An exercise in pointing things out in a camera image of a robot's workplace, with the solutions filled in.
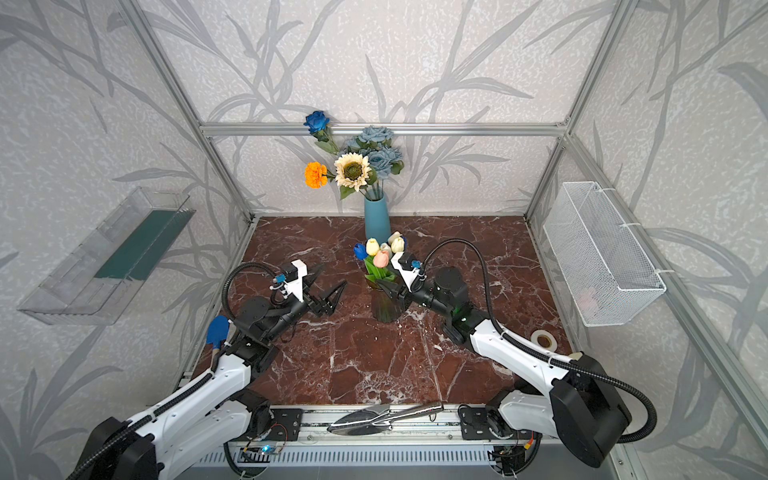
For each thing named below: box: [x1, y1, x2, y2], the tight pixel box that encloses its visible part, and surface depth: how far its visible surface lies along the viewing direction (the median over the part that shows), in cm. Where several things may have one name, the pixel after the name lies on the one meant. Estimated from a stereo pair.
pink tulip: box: [373, 250, 389, 268], surface depth 71 cm
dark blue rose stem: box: [303, 110, 339, 155], surface depth 91 cm
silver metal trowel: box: [327, 403, 445, 437], surface depth 75 cm
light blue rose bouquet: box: [344, 125, 404, 199], surface depth 91 cm
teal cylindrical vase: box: [364, 195, 391, 245], surface depth 102 cm
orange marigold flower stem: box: [304, 161, 336, 189], surface depth 83 cm
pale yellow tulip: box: [391, 236, 405, 253], surface depth 74 cm
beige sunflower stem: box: [334, 152, 377, 201], surface depth 77 cm
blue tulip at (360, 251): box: [353, 243, 368, 261], surface depth 73 cm
